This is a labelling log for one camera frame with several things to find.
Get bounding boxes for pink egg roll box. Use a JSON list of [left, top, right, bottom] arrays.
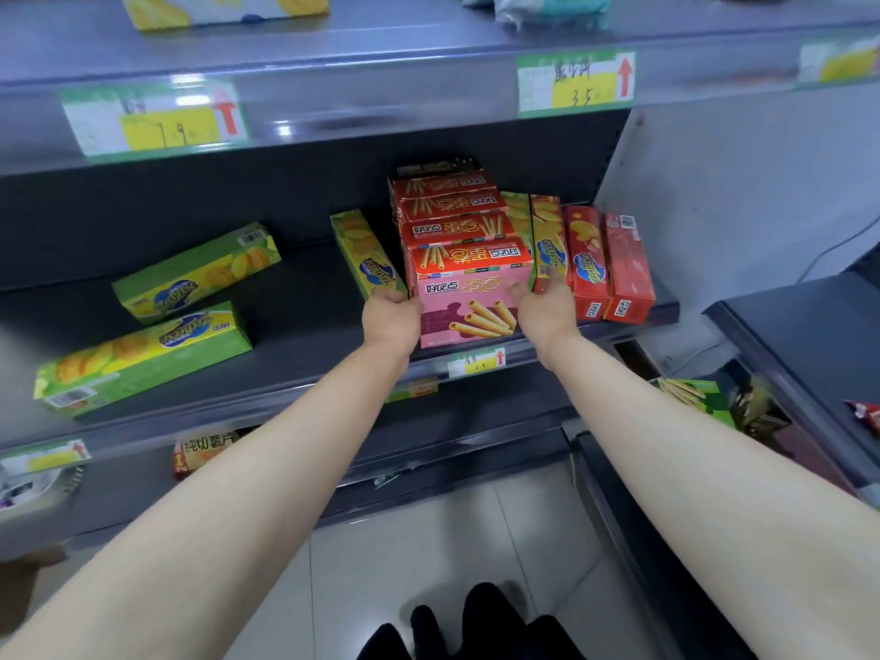
[[406, 238, 536, 350]]

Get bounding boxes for red egg roll box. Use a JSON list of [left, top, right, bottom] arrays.
[[389, 169, 491, 198], [399, 211, 518, 250], [393, 189, 507, 225]]

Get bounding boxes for person's left forearm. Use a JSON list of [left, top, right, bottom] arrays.
[[0, 336, 415, 660]]

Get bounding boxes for small green price tag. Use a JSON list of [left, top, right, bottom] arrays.
[[446, 348, 508, 380]]

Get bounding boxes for yellow snack box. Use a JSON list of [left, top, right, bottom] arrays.
[[117, 0, 330, 32]]

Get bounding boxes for person's right forearm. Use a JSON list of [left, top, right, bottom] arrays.
[[531, 328, 880, 660]]

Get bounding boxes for grey metal shelf unit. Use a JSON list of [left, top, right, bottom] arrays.
[[0, 0, 880, 564]]

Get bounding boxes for orange potato chip packet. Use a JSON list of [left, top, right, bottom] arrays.
[[171, 430, 250, 482]]

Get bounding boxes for green and yellow price tag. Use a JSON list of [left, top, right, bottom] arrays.
[[516, 51, 638, 119], [0, 439, 92, 477], [58, 81, 249, 163], [796, 37, 880, 91]]

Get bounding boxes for green egg roll box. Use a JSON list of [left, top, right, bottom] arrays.
[[649, 377, 737, 431]]

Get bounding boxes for dark brown egg roll box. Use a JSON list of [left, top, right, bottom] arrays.
[[727, 382, 793, 437]]

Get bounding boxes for person's right hand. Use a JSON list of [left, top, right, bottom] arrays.
[[507, 266, 584, 346]]

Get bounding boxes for person's left hand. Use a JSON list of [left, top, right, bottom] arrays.
[[362, 288, 424, 352]]

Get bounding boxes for orange potato chip box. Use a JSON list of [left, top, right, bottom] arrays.
[[529, 194, 573, 295]]

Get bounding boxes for red snack packet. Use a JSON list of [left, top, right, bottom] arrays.
[[845, 400, 880, 434]]

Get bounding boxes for small green shelf label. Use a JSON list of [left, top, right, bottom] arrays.
[[384, 378, 440, 405]]

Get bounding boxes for black egg roll box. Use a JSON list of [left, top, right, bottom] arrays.
[[389, 155, 481, 181]]

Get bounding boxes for red potato chip box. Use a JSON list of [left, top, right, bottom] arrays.
[[602, 212, 656, 325], [563, 205, 613, 322]]

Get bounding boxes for person's black trousers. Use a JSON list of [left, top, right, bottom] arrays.
[[356, 582, 587, 660]]

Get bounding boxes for green potato chip box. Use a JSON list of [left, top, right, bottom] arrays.
[[330, 209, 408, 302], [500, 191, 538, 270], [33, 301, 254, 420], [111, 221, 283, 328]]

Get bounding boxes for pale green snack packet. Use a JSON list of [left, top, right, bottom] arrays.
[[459, 0, 614, 32]]

